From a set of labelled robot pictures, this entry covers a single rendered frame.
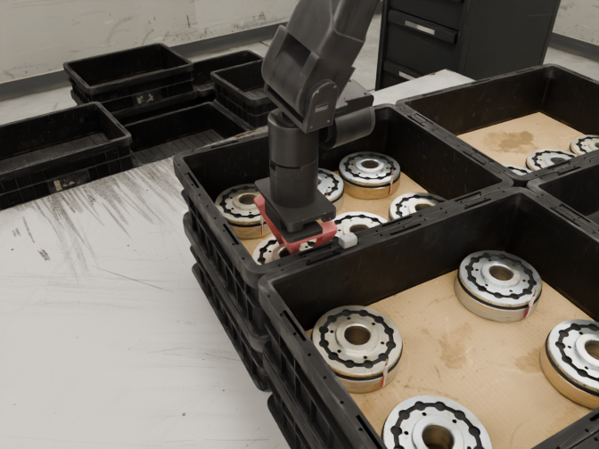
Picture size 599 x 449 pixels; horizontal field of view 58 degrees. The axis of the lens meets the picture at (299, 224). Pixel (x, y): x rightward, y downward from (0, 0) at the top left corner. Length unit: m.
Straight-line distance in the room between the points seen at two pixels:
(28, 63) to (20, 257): 2.62
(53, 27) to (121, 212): 2.57
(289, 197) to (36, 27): 3.06
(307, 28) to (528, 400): 0.45
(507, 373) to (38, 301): 0.71
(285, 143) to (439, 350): 0.30
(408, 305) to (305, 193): 0.20
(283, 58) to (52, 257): 0.64
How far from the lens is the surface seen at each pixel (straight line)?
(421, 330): 0.69
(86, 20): 3.65
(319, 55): 0.53
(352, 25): 0.54
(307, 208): 0.63
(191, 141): 2.03
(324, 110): 0.56
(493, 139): 1.12
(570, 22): 4.37
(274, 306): 0.56
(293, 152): 0.59
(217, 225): 0.67
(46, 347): 0.90
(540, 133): 1.18
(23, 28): 3.58
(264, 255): 0.72
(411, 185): 0.93
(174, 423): 0.77
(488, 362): 0.68
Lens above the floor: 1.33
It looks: 37 degrees down
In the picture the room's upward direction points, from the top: straight up
